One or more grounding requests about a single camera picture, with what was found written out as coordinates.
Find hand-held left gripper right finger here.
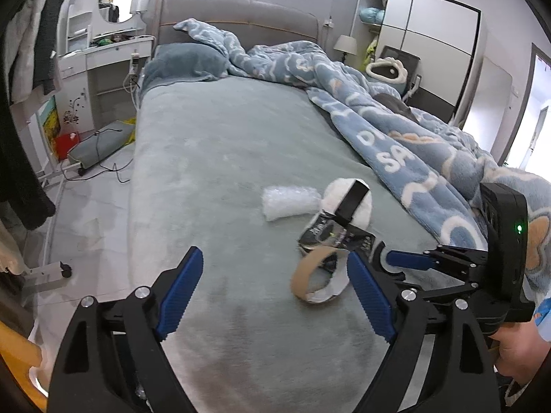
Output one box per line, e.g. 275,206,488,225
347,251,502,413

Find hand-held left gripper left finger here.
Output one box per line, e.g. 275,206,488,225
47,246,204,413

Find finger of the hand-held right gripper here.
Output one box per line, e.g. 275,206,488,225
385,244,490,272
404,268,488,299

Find black printed packet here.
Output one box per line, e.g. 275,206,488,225
299,219,376,260

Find clear bubble wrap piece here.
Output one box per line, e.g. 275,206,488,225
261,184,322,223

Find person's right hand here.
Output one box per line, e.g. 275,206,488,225
494,322,551,386

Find blue patterned fleece blanket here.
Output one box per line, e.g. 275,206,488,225
173,18,551,310

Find white door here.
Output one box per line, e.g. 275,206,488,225
462,55,514,165

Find white clothes rack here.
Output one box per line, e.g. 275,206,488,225
9,95,75,285

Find grey bed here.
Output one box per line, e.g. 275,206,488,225
127,0,551,413

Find yellow bag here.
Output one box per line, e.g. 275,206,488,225
122,118,138,148

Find grey floor cushion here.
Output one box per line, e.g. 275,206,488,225
66,121,137,171

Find cream coat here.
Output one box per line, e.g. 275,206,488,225
0,219,27,277

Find yellow curtain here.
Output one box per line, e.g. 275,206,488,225
0,322,49,413

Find red box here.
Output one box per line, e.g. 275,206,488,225
54,132,81,161

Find white green plush cat bed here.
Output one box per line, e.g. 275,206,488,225
365,57,408,94

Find black chair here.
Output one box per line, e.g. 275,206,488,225
378,45,421,105

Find black coat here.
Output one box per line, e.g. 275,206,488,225
0,0,58,232

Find white wardrobe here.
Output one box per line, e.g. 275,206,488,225
350,0,482,118

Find yellow flower picture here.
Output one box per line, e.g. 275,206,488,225
37,96,61,156

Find bedside lamp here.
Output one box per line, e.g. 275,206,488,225
333,35,358,66

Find blue-grey pillow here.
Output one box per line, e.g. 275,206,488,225
144,42,229,91

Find white dressing table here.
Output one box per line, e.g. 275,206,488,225
58,0,156,135

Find light blue plush toy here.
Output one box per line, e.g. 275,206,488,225
359,7,385,25

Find silver table lamp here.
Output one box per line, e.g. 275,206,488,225
131,0,152,36

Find dark grey knit vest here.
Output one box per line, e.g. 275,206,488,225
32,0,66,96

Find white puffer jacket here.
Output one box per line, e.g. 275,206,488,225
8,0,49,105

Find black cable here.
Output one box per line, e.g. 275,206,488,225
60,128,135,184

